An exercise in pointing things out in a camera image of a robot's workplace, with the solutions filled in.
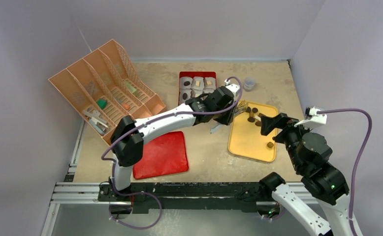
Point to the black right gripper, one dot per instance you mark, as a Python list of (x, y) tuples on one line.
[(276, 122)]

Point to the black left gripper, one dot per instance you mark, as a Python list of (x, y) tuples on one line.
[(226, 119)]

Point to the red box lid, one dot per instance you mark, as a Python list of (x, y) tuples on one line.
[(164, 155)]

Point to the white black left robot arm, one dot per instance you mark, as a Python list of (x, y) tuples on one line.
[(130, 136)]

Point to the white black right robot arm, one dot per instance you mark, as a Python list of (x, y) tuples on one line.
[(309, 154)]

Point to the red chocolate box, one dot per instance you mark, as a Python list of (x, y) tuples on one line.
[(192, 90)]

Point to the yellow plastic tray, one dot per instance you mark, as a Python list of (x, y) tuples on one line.
[(245, 138)]

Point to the small clear plastic cup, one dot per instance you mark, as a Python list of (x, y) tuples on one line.
[(249, 84)]

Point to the light green eraser box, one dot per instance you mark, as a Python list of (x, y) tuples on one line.
[(132, 89)]

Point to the orange block in organizer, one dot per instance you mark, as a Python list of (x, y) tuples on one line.
[(125, 106)]

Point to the green block in organizer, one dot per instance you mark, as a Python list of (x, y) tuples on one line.
[(102, 103)]

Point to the peach plastic file organizer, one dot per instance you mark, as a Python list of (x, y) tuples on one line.
[(101, 75)]

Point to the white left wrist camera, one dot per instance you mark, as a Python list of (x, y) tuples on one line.
[(234, 88)]

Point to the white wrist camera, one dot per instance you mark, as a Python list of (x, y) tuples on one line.
[(312, 118), (234, 88)]

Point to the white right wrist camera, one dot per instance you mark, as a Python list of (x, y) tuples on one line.
[(312, 118)]

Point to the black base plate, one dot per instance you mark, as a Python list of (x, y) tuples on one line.
[(144, 196)]

